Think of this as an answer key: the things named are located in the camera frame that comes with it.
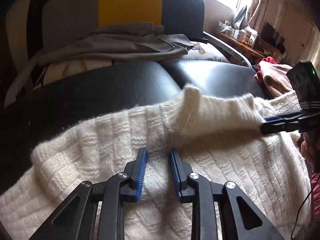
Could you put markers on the black television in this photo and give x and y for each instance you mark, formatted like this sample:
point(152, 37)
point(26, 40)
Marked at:
point(271, 33)

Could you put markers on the grey folded garment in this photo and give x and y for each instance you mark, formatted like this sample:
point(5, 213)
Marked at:
point(210, 55)

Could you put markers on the cream knit sweater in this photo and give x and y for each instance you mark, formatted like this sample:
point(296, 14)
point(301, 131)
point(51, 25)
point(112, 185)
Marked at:
point(225, 170)

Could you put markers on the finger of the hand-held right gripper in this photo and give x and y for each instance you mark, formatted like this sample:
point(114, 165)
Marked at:
point(275, 117)
point(280, 127)

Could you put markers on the cluster of jars and bottles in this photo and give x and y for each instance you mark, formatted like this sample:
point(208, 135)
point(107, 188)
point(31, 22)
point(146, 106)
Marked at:
point(246, 36)

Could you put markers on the person's right hand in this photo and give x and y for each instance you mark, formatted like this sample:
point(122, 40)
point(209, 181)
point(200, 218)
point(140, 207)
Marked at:
point(308, 152)

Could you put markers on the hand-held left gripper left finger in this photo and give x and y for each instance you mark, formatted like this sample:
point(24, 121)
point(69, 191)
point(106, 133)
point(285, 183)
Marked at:
point(141, 172)

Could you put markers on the pinkish brown sweater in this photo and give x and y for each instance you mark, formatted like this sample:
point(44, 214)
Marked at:
point(275, 77)

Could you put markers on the wooden desk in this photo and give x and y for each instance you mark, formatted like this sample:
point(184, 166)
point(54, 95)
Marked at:
point(240, 44)

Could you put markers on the patterned pink curtain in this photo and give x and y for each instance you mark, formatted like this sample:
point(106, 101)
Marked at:
point(260, 0)

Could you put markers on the red garment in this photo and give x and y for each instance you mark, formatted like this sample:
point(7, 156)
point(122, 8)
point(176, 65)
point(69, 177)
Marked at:
point(269, 60)

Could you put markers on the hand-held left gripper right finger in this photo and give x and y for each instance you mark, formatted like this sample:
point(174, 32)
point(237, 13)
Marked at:
point(175, 172)

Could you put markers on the dark hanging cloth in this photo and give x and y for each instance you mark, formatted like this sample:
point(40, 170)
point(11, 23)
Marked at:
point(240, 17)

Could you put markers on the grey yellow blue padded chair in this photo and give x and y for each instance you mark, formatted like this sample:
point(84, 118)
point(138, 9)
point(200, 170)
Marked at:
point(130, 2)

